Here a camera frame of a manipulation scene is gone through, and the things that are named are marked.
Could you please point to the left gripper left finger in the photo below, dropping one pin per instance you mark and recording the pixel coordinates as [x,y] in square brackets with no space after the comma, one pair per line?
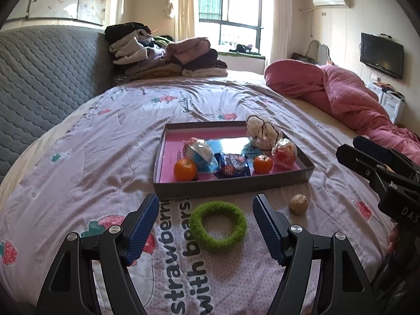
[69,287]

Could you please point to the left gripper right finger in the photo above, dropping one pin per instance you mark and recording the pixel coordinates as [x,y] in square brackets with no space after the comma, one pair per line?
[343,286]

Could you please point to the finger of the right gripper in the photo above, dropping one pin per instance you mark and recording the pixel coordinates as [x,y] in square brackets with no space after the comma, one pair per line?
[369,168]
[399,163]

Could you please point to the walnut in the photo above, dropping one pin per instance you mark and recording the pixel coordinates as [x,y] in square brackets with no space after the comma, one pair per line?
[298,204]

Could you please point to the red surprise egg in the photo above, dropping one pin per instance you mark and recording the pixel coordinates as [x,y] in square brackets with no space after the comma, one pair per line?
[284,154]

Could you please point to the orange mandarin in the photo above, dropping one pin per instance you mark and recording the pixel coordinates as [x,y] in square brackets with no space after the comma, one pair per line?
[185,170]
[262,164]

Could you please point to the beige plush toy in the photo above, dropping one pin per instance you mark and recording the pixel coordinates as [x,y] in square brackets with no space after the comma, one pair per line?
[262,132]

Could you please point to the blue snack packet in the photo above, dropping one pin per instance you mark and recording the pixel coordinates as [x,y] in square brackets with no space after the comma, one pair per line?
[231,166]

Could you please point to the person's right hand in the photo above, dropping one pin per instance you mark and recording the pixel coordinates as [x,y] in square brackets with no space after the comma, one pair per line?
[393,239]

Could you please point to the white drawer cabinet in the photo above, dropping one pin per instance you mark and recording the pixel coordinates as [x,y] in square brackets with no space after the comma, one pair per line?
[392,101]

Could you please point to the red quilted duvet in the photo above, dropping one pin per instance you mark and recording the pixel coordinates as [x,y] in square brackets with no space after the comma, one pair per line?
[342,94]

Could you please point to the white air conditioner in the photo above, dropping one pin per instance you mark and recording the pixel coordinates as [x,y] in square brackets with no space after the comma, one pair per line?
[332,3]

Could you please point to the dark shallow cardboard box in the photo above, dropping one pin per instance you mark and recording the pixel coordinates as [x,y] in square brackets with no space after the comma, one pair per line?
[208,185]

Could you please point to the pink blue picture book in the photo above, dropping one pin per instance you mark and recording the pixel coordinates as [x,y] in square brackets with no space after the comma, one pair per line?
[229,140]

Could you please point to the grey quilted headboard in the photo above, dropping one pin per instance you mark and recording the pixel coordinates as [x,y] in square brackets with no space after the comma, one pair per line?
[47,72]

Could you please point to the beige curtain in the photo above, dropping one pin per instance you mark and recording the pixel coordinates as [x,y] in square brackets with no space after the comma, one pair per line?
[186,16]

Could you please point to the pile of folded clothes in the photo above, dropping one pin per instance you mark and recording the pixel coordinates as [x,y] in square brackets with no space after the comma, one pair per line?
[139,55]

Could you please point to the wall mounted black television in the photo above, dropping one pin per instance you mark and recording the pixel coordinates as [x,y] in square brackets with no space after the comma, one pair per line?
[382,54]

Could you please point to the window with dark frame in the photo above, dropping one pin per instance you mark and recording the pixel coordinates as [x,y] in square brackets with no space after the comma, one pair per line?
[231,24]

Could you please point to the blossom painted wall panels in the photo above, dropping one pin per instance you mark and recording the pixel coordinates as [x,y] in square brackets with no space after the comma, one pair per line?
[65,0]

